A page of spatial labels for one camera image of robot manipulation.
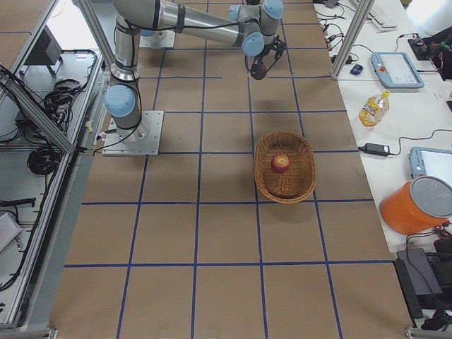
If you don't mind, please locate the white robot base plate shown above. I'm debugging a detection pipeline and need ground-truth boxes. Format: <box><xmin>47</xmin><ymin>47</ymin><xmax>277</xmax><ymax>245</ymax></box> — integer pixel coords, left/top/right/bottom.
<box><xmin>101</xmin><ymin>111</ymin><xmax>164</xmax><ymax>156</ymax></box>

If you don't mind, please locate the white keyboard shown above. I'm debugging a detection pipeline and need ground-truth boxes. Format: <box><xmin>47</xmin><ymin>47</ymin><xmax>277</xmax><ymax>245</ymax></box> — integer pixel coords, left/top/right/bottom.
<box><xmin>368</xmin><ymin>4</ymin><xmax>398</xmax><ymax>32</ymax></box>

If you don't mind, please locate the aluminium frame post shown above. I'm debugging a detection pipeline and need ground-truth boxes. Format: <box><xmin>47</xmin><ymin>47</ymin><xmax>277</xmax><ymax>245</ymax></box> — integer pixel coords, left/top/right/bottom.
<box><xmin>331</xmin><ymin>0</ymin><xmax>374</xmax><ymax>80</ymax></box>

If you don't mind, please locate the blue teach pendant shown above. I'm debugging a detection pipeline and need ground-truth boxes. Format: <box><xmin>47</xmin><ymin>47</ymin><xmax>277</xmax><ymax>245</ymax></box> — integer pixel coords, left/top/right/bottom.
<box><xmin>409</xmin><ymin>147</ymin><xmax>451</xmax><ymax>181</ymax></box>
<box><xmin>370</xmin><ymin>52</ymin><xmax>424</xmax><ymax>89</ymax></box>

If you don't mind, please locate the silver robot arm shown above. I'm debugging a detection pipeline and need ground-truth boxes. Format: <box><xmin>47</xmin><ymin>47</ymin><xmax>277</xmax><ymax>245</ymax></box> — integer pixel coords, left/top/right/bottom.
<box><xmin>104</xmin><ymin>1</ymin><xmax>287</xmax><ymax>142</ymax></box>

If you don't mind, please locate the orange cylindrical bin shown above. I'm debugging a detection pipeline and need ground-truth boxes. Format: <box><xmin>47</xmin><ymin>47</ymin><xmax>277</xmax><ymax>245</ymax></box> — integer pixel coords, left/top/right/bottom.
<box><xmin>379</xmin><ymin>175</ymin><xmax>451</xmax><ymax>235</ymax></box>

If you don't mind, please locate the dark purple apple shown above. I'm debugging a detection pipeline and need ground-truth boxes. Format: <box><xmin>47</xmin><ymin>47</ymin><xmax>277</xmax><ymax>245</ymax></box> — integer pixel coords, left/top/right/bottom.
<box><xmin>250</xmin><ymin>63</ymin><xmax>267</xmax><ymax>81</ymax></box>

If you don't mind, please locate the orange juice bottle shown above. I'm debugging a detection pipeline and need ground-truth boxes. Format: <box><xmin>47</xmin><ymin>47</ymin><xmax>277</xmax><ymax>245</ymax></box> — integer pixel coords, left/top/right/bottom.
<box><xmin>358</xmin><ymin>90</ymin><xmax>391</xmax><ymax>128</ymax></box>

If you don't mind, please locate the blue computer mouse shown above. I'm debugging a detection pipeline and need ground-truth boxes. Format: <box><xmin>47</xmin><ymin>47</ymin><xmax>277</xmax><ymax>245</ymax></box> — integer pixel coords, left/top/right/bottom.
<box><xmin>350</xmin><ymin>64</ymin><xmax>364</xmax><ymax>76</ymax></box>

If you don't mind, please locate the black power adapter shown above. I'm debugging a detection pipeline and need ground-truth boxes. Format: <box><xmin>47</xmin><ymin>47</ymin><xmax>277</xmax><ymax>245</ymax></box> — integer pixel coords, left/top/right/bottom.
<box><xmin>358</xmin><ymin>143</ymin><xmax>391</xmax><ymax>157</ymax></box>

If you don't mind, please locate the wicker basket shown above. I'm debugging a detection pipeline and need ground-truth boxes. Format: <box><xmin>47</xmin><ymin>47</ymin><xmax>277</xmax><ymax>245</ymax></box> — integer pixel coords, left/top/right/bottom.
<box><xmin>254</xmin><ymin>129</ymin><xmax>316</xmax><ymax>204</ymax></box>

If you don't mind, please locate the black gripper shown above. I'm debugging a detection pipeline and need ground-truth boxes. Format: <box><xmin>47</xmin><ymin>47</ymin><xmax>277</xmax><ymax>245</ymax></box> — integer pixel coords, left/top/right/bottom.
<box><xmin>245</xmin><ymin>35</ymin><xmax>287</xmax><ymax>76</ymax></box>

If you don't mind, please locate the red yellow apple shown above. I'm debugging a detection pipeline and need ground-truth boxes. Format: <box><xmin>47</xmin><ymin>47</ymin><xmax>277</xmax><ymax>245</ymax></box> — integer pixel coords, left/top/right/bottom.
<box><xmin>271</xmin><ymin>154</ymin><xmax>290</xmax><ymax>174</ymax></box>

